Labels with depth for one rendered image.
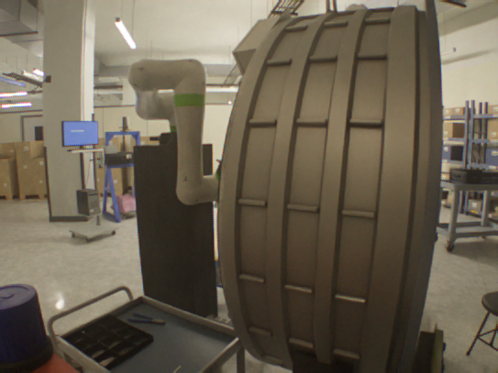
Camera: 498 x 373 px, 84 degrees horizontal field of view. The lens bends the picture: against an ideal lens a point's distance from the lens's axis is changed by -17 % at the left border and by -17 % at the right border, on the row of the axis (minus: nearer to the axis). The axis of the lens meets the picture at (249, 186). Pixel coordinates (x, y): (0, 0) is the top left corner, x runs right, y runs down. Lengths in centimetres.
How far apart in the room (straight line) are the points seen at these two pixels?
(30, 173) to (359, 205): 834
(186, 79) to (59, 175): 492
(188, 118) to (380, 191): 75
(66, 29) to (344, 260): 586
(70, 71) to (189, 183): 492
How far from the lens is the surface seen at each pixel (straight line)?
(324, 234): 66
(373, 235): 65
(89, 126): 472
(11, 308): 67
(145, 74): 118
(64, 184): 594
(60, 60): 604
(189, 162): 119
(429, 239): 60
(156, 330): 135
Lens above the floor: 139
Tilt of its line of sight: 9 degrees down
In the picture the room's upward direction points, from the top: straight up
